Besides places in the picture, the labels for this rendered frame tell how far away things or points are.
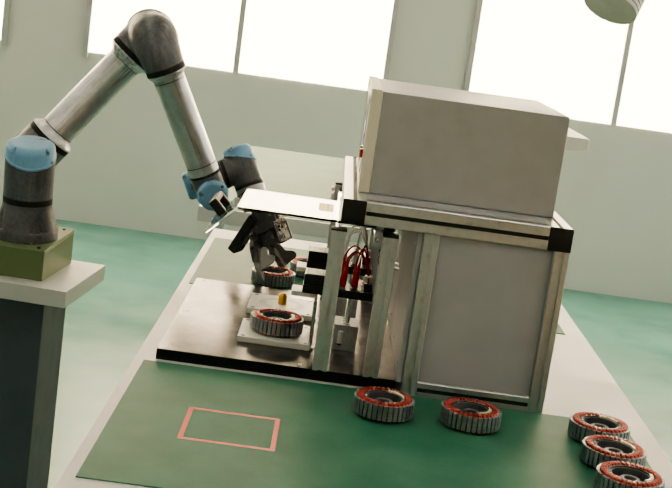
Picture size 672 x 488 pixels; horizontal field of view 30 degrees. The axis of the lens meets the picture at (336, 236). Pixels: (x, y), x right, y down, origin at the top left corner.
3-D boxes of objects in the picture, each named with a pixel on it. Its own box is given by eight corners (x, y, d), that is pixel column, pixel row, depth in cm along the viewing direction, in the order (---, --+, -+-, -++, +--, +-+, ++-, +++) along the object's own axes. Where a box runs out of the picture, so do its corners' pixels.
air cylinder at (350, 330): (330, 349, 260) (334, 323, 259) (331, 339, 268) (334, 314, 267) (354, 352, 261) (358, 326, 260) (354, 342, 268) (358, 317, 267)
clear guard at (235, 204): (204, 232, 242) (208, 202, 241) (217, 212, 266) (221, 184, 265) (371, 255, 243) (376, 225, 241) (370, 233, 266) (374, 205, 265)
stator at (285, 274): (242, 281, 318) (244, 267, 317) (263, 275, 328) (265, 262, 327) (280, 291, 313) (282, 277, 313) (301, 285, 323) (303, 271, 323)
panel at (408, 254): (395, 381, 244) (417, 231, 238) (386, 302, 309) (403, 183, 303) (400, 382, 244) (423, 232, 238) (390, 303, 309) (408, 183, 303)
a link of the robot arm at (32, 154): (0, 200, 291) (3, 143, 288) (3, 186, 304) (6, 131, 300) (53, 203, 294) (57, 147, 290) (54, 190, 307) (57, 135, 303)
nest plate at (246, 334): (236, 341, 257) (237, 335, 256) (242, 322, 271) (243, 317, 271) (308, 351, 257) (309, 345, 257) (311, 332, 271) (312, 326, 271)
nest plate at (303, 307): (246, 312, 280) (246, 307, 280) (251, 297, 295) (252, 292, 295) (312, 321, 281) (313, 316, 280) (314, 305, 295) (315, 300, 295)
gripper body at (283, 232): (280, 243, 314) (264, 198, 315) (252, 254, 318) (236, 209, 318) (294, 240, 321) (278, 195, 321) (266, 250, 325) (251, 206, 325)
